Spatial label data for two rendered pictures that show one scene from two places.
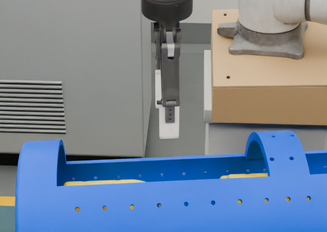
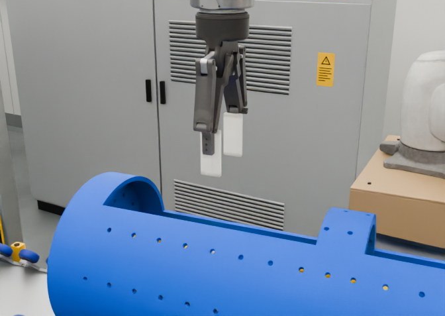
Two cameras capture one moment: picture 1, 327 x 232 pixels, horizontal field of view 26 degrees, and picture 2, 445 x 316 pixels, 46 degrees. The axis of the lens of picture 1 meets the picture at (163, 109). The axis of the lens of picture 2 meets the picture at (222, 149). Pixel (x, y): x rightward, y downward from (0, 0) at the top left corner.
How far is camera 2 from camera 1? 0.55 m
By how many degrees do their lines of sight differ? 26
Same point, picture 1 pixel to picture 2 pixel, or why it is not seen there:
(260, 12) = (416, 126)
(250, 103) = (387, 212)
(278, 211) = (311, 285)
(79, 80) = (298, 205)
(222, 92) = (359, 195)
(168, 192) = (198, 235)
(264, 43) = (419, 160)
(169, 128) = (209, 163)
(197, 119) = not seen: hidden behind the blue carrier
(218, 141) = not seen: hidden behind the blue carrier
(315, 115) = not seen: outside the picture
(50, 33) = (280, 161)
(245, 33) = (402, 149)
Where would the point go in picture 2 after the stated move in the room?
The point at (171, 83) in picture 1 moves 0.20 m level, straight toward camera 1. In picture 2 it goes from (202, 104) to (108, 148)
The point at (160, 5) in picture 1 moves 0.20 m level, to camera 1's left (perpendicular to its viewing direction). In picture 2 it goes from (204, 19) to (85, 13)
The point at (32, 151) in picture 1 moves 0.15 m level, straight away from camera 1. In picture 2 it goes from (106, 175) to (138, 148)
